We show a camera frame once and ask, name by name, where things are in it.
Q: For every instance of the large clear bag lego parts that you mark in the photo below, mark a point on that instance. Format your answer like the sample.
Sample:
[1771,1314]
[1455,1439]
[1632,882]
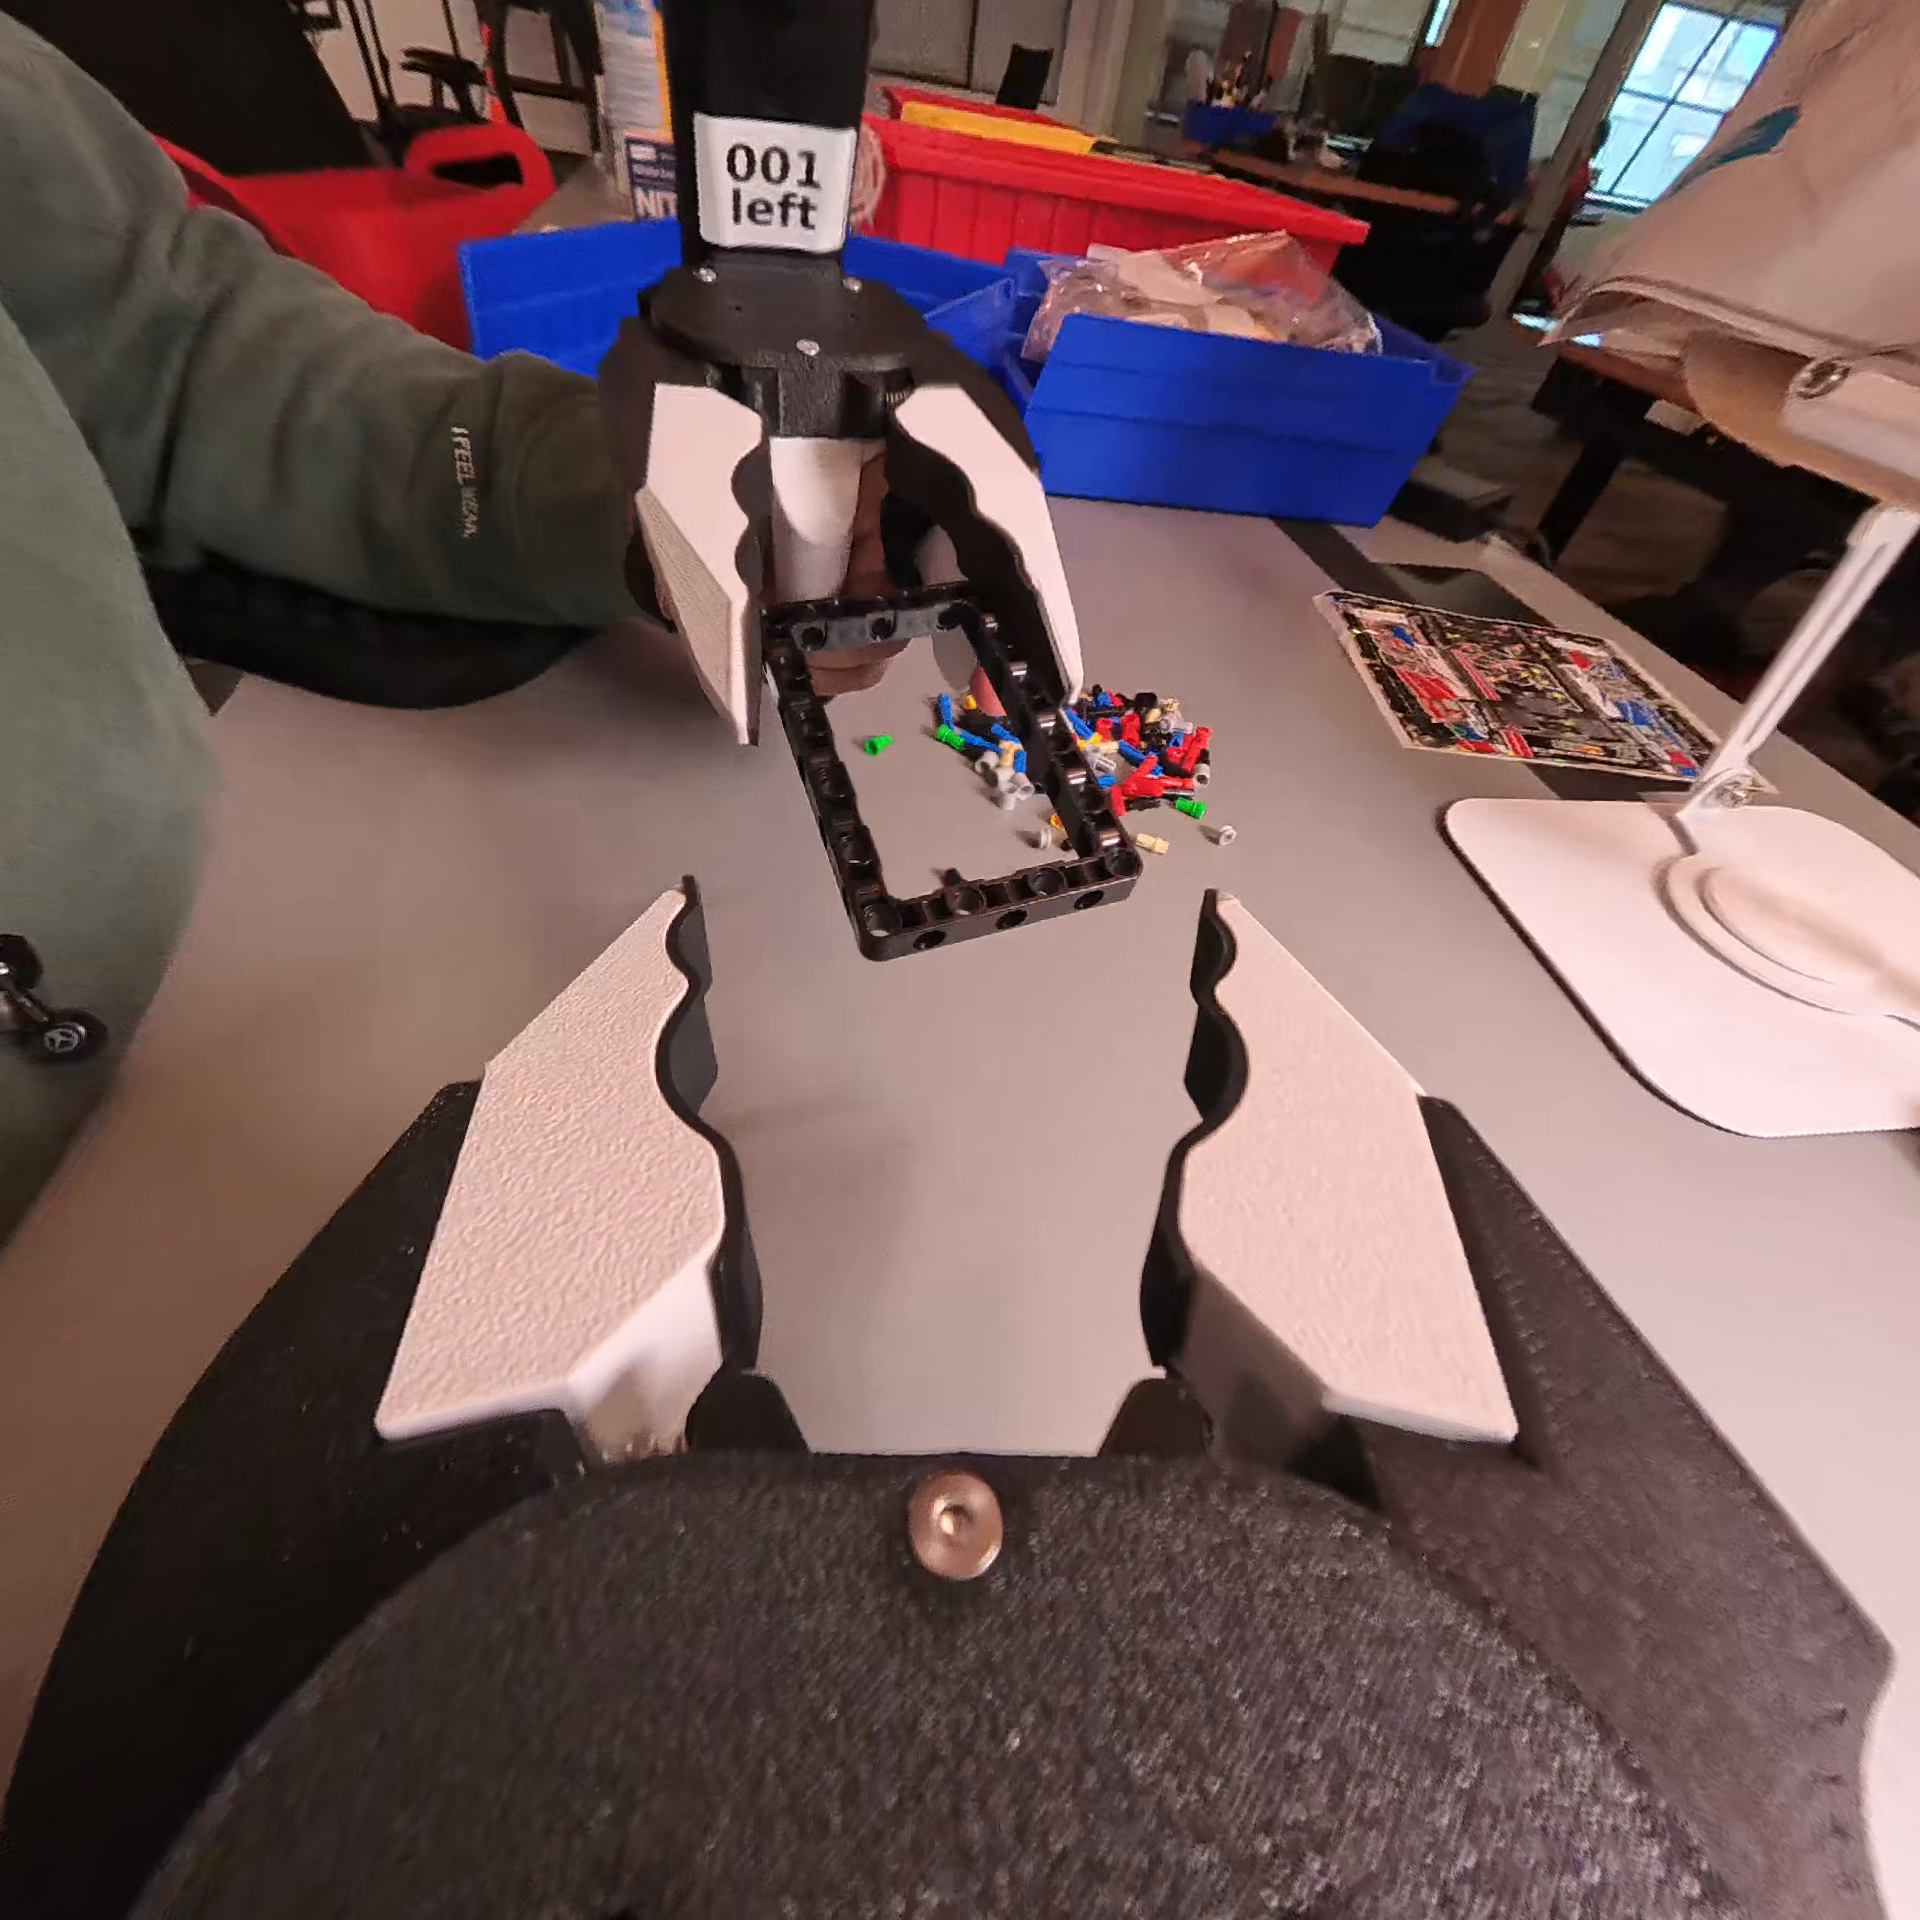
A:
[1201,299]

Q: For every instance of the white book stand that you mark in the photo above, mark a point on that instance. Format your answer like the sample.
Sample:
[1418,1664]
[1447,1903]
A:
[1588,931]

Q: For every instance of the red plastic bin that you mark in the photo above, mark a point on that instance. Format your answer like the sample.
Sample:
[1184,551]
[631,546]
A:
[1049,211]

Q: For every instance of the pile of lego pieces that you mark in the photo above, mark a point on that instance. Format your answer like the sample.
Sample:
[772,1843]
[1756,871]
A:
[1142,751]

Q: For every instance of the person's left hand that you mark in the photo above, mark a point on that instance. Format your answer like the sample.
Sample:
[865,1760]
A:
[873,525]

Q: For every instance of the person's green hoodie torso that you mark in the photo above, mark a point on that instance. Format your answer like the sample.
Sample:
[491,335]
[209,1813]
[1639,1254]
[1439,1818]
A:
[75,825]

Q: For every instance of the blue plastic bin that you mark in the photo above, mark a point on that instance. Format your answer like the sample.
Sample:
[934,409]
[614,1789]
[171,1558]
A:
[1231,435]

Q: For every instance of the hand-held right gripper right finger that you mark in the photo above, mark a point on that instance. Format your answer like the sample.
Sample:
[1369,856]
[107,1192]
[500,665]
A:
[1336,1245]

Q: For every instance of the black lego frame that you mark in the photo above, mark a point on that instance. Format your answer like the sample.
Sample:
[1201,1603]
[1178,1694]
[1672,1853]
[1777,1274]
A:
[974,909]

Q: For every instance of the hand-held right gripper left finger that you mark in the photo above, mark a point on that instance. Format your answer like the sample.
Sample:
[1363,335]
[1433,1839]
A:
[570,1231]

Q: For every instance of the blue bin with tag label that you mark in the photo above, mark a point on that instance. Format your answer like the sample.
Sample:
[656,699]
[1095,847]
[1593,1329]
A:
[555,299]

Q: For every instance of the blue and white carton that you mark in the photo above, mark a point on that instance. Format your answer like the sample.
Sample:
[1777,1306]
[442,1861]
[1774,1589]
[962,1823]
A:
[638,90]

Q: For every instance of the holographic sticker sheet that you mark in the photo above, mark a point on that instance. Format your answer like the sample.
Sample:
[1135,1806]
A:
[1515,682]

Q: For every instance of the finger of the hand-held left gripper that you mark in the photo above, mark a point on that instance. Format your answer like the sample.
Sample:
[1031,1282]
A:
[1004,510]
[698,525]

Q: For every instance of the lego instruction booklet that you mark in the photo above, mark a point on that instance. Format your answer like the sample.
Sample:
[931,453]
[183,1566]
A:
[1724,270]

